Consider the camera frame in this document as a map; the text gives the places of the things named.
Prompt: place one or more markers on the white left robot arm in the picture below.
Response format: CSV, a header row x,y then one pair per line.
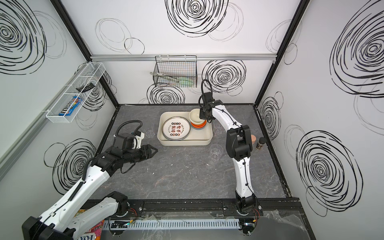
x,y
61,221

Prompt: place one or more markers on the orange bowl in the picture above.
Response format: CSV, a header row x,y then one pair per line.
x,y
199,125

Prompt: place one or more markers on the cream bowl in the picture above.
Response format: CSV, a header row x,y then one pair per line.
x,y
194,116

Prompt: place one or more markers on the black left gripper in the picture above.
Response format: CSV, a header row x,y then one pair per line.
x,y
144,152

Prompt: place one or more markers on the blue candy packet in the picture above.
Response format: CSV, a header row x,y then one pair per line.
x,y
71,106

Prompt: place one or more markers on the dark lid spice bottle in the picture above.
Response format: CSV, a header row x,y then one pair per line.
x,y
261,142

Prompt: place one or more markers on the black wire basket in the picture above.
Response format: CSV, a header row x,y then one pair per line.
x,y
175,66

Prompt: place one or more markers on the clear plastic cup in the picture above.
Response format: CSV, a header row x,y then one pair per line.
x,y
216,151
149,133

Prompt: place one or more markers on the clear wall shelf basket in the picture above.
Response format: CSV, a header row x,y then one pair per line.
x,y
93,100

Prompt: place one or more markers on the green item in basket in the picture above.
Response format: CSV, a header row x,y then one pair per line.
x,y
186,82

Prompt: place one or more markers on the white slotted cable duct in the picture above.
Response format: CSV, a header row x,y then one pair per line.
x,y
194,224

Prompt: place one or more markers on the pink fruit candy bag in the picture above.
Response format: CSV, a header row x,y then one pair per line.
x,y
94,233

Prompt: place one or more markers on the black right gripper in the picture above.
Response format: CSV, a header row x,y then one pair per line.
x,y
204,113

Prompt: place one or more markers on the cream plastic bin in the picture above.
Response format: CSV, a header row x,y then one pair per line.
x,y
195,138

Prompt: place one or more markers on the blue bowl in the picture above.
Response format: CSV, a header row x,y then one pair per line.
x,y
198,128

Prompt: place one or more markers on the pink lid glass jar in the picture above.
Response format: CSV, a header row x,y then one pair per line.
x,y
254,139

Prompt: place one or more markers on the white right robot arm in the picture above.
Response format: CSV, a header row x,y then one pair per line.
x,y
238,146

